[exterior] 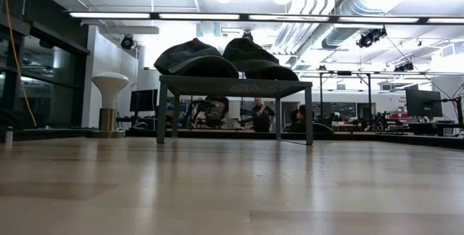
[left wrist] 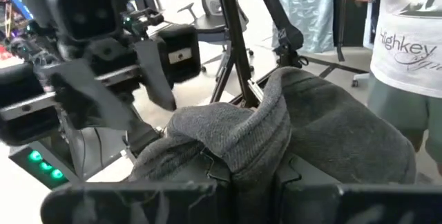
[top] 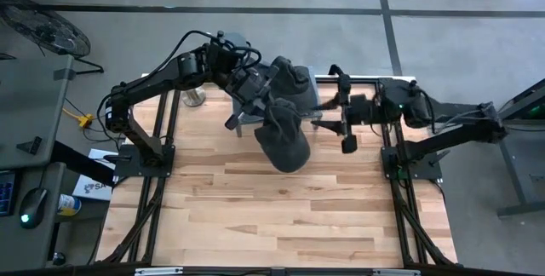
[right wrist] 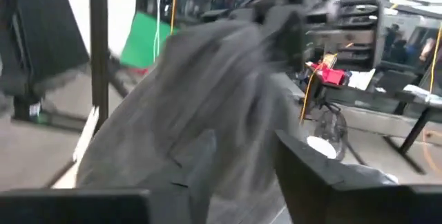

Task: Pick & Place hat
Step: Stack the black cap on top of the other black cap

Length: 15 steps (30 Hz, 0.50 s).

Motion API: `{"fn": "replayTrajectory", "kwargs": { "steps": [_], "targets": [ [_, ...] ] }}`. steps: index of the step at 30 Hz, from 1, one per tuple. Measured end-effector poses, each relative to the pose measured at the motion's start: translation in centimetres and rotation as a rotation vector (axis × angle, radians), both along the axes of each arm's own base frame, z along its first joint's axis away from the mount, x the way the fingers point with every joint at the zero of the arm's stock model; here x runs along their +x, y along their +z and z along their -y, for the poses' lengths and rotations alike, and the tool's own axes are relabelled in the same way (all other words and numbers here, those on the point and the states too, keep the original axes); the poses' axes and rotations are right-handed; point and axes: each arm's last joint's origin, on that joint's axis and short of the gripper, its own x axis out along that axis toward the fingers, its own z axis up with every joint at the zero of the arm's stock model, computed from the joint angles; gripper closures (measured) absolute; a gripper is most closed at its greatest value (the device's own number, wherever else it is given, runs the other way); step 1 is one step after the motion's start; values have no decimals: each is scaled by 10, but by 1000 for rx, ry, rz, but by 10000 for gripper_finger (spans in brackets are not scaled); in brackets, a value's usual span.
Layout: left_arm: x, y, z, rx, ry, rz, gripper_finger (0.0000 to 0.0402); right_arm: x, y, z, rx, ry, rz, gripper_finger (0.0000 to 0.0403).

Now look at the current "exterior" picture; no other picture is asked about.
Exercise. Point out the black baseball cap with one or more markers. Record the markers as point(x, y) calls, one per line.
point(257, 62)

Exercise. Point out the grey-blue baseball cap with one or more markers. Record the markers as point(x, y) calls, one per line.
point(192, 59)

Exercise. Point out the black monitor on arm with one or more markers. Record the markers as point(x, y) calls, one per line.
point(424, 102)

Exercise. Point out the grey perforated metal rack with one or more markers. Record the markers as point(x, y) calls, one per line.
point(232, 87)

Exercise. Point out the person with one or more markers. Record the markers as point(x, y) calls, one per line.
point(261, 117)
point(214, 111)
point(299, 120)

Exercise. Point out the black ceiling spot lamp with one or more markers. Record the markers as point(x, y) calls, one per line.
point(127, 42)
point(248, 34)
point(404, 67)

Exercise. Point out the black desk monitor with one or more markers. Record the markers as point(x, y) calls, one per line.
point(143, 100)

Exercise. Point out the long ceiling light bar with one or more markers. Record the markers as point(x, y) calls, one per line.
point(199, 16)

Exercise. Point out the black domed object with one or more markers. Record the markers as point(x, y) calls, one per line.
point(323, 129)

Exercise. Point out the white mushroom-shaped lamp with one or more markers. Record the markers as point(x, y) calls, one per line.
point(109, 82)

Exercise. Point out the black spot lamp cluster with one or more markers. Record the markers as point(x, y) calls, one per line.
point(369, 38)

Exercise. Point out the small white cylinder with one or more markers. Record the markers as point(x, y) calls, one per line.
point(9, 136)

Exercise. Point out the distant black station frame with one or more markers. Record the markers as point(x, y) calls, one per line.
point(344, 73)

